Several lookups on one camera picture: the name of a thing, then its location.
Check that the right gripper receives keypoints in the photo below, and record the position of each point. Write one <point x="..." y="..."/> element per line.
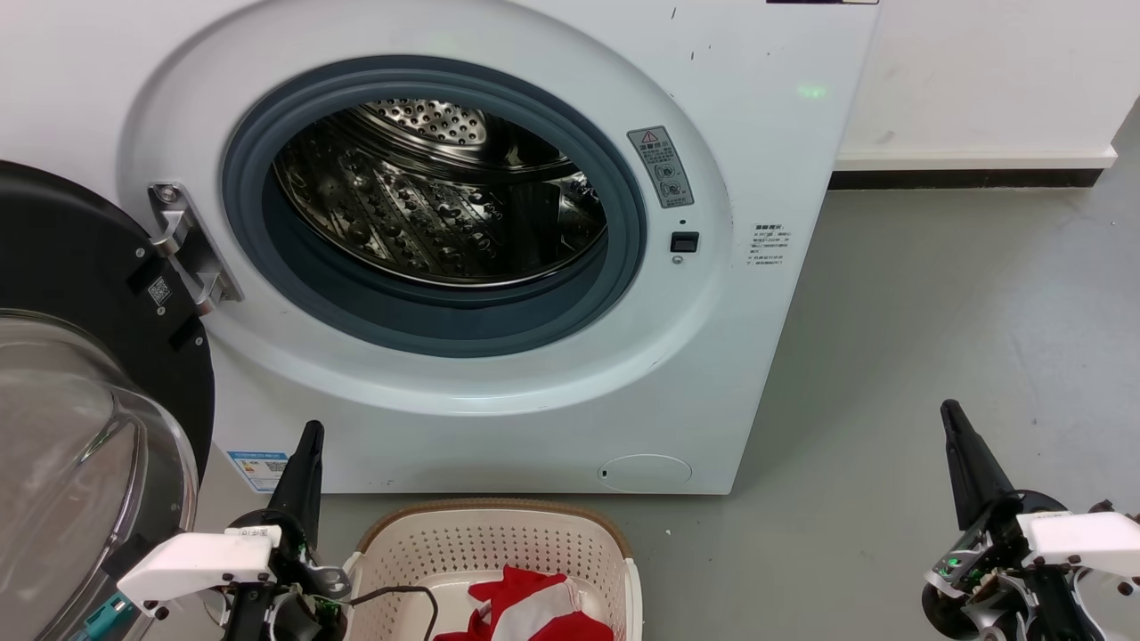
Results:
<point x="997" y="579"/>

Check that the black wall baseboard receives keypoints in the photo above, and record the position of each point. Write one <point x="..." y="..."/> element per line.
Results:
<point x="962" y="179"/>

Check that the black glass washer door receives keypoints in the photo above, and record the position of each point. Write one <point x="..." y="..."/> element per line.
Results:
<point x="71" y="249"/>

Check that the cream perforated laundry basket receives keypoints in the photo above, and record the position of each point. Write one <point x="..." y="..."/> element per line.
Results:
<point x="499" y="543"/>

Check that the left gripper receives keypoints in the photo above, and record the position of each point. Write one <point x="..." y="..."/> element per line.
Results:
<point x="298" y="614"/>

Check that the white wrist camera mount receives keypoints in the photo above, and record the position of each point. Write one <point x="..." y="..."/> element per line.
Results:
<point x="196" y="561"/>
<point x="1087" y="539"/>

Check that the red and white garment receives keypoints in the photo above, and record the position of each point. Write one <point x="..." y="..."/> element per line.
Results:
<point x="534" y="610"/>

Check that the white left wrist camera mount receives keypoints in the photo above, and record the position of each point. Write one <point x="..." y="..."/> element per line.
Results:
<point x="196" y="561"/>

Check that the round white filter cover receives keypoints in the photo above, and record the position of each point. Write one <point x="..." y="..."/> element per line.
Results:
<point x="646" y="473"/>

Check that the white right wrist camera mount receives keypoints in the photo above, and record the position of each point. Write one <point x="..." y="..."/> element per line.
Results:
<point x="1087" y="539"/>

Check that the black door latch slot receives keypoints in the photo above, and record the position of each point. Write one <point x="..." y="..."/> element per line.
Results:
<point x="684" y="242"/>

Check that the blue energy label sticker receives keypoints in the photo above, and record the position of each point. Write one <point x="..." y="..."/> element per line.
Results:
<point x="258" y="470"/>

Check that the metal door hinge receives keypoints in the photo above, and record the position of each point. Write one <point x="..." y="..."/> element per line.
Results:
<point x="187" y="245"/>

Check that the grey warning sticker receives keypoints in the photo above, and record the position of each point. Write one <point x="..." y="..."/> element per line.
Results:
<point x="661" y="167"/>

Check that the white front-load washing machine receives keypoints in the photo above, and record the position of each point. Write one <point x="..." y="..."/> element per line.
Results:
<point x="757" y="356"/>

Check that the white QR code sticker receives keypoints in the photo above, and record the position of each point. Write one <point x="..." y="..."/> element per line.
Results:
<point x="160" y="290"/>

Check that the grey rubber door gasket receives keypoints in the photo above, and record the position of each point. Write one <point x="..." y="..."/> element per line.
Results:
<point x="445" y="325"/>

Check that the stainless steel washing machine drum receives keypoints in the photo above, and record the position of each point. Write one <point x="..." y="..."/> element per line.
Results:
<point x="427" y="214"/>

